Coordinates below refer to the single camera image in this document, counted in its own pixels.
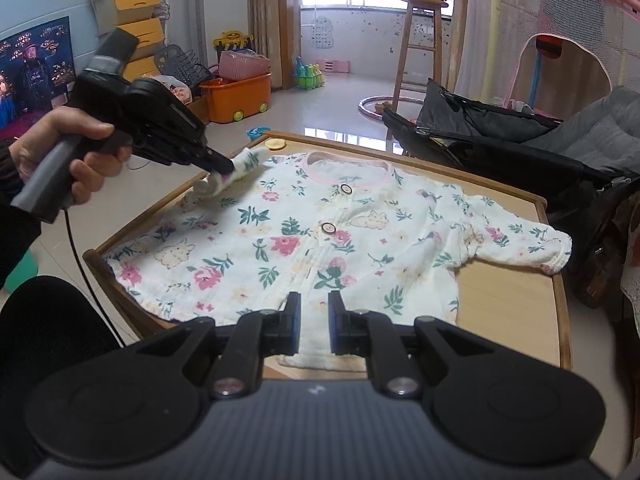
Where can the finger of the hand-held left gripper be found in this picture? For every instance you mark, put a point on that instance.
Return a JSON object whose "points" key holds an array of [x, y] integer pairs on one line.
{"points": [[215, 157], [210, 167]]}

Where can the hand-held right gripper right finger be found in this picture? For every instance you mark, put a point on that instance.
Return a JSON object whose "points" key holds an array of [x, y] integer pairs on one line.
{"points": [[334, 322]]}

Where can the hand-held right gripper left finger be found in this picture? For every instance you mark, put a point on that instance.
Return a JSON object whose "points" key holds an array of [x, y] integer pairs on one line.
{"points": [[295, 322]]}

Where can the white floral baby shirt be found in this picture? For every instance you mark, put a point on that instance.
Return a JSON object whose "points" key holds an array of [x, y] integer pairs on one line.
{"points": [[280, 240]]}

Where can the person's left hand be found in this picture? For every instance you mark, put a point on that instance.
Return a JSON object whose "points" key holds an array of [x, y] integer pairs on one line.
{"points": [[60, 122]]}

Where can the white printed plastic bag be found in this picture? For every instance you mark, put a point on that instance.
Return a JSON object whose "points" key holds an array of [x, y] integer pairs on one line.
{"points": [[175, 87]]}

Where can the blue toy bucket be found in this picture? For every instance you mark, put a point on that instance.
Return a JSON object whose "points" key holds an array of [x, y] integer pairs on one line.
{"points": [[257, 132]]}

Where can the orange wheeled storage bin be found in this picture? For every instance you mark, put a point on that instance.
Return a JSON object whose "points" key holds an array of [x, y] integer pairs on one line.
{"points": [[235, 97]]}

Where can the pink plastic basket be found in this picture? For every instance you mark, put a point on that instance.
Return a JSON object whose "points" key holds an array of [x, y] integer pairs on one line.
{"points": [[245, 65]]}

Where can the yellow toy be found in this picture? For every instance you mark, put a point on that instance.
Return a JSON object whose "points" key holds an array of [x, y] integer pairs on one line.
{"points": [[232, 40]]}

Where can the stack of yellow drawer boxes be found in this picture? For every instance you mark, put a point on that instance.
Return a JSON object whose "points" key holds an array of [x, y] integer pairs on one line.
{"points": [[135, 0]]}

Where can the green toy bowling pins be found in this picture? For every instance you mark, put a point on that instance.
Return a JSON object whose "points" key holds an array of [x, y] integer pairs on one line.
{"points": [[310, 75]]}

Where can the white standing air conditioner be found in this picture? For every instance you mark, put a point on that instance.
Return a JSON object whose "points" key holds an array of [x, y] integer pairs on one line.
{"points": [[220, 5]]}

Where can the beige curtain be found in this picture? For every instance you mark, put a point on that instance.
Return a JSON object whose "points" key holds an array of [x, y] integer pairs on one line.
{"points": [[265, 20]]}

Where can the pink box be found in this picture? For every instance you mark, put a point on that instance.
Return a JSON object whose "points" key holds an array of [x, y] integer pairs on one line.
{"points": [[332, 66]]}

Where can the hula hoop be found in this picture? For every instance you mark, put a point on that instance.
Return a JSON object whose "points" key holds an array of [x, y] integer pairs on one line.
{"points": [[360, 108]]}

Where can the small wooden table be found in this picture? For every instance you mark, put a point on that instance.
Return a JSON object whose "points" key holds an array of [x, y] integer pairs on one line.
{"points": [[505, 305]]}

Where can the tall wooden stool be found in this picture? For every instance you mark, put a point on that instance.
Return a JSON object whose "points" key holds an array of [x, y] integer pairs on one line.
{"points": [[420, 4]]}

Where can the black baby stroller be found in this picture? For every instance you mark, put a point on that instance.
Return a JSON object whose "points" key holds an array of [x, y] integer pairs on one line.
{"points": [[500, 125]]}

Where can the pink mesh playpen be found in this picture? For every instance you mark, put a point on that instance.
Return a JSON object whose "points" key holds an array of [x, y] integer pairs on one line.
{"points": [[500, 35]]}

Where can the red toy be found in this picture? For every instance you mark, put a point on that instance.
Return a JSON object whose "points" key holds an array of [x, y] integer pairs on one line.
{"points": [[550, 46]]}

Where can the wall poster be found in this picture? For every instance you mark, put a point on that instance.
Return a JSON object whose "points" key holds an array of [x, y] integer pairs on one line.
{"points": [[35, 70]]}

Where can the white wall chart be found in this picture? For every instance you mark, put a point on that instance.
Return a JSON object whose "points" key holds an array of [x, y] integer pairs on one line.
{"points": [[325, 32]]}

